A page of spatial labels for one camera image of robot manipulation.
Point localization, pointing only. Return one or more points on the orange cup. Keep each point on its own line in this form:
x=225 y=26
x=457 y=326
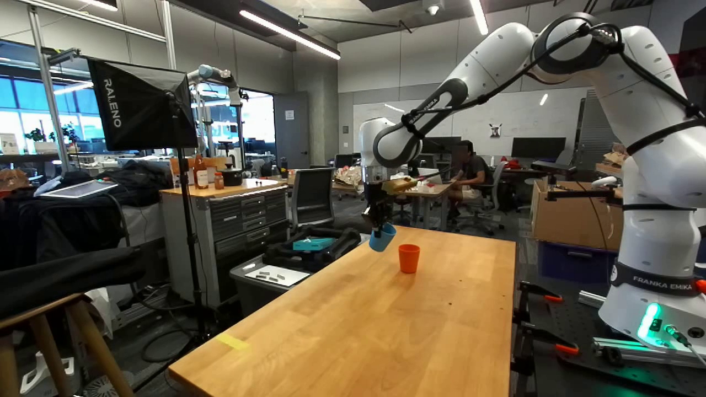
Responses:
x=408 y=259

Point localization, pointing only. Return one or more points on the cardboard box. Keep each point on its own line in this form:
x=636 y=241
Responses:
x=571 y=220

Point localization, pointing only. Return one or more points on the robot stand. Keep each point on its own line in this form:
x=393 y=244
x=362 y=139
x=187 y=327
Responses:
x=579 y=342

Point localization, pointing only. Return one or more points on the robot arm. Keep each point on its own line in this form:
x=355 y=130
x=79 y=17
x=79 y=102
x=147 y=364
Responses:
x=645 y=138

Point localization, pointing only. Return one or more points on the grey bin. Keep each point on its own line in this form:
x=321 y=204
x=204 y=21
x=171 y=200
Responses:
x=253 y=295

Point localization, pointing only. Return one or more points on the black pot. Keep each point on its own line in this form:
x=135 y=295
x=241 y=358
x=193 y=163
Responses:
x=231 y=177

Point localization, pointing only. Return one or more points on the wooden desk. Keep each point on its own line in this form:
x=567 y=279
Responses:
x=429 y=192

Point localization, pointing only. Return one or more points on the blue plastic bin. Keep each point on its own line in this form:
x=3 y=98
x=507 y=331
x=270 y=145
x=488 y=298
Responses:
x=573 y=262

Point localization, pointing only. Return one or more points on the black office chair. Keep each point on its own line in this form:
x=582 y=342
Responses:
x=312 y=196

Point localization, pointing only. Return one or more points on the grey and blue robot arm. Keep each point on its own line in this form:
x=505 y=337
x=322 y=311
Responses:
x=218 y=74

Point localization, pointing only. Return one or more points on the person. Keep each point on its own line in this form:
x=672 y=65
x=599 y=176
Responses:
x=473 y=173

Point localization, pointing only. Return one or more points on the white tablet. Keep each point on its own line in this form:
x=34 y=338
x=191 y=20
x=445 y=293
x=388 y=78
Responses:
x=77 y=189

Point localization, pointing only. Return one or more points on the black foam case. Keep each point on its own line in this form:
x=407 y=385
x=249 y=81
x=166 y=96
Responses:
x=336 y=242

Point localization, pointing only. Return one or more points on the grey tool cabinet with wooden top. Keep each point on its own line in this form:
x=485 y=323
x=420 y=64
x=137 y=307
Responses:
x=231 y=231

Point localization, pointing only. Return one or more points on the grey office chair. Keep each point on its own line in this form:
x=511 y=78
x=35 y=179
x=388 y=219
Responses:
x=488 y=198

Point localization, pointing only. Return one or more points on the window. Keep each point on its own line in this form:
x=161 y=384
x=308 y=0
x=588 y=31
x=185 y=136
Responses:
x=33 y=110

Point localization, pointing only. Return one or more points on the monitor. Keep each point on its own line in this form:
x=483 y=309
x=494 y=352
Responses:
x=538 y=148

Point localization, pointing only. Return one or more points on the wooden stool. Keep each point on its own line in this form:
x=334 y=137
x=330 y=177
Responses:
x=49 y=322

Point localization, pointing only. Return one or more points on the yellow tape strip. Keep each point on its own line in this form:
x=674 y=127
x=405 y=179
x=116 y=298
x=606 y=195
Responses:
x=232 y=342

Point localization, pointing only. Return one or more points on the blue cup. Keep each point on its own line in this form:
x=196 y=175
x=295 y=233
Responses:
x=381 y=240

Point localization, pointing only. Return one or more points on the aluminium rail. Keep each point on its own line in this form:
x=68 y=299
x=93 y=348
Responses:
x=645 y=351

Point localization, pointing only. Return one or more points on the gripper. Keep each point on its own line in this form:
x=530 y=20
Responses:
x=378 y=197

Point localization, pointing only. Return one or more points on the brown bottle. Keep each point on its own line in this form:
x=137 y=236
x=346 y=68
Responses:
x=201 y=173

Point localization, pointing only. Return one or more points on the teal box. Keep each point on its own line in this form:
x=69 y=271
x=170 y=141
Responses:
x=313 y=243

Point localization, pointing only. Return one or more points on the white sheet with small parts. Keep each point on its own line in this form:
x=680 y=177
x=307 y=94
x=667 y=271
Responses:
x=278 y=275

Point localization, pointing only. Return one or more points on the small orange jar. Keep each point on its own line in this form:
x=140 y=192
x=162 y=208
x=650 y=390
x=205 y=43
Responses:
x=219 y=181

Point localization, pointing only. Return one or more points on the grey door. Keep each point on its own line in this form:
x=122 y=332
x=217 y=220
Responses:
x=292 y=129

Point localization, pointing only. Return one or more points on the black softbox light on stand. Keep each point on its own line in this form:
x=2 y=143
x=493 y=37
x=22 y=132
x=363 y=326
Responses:
x=138 y=107

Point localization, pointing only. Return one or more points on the whiteboard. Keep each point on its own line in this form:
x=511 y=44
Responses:
x=518 y=118

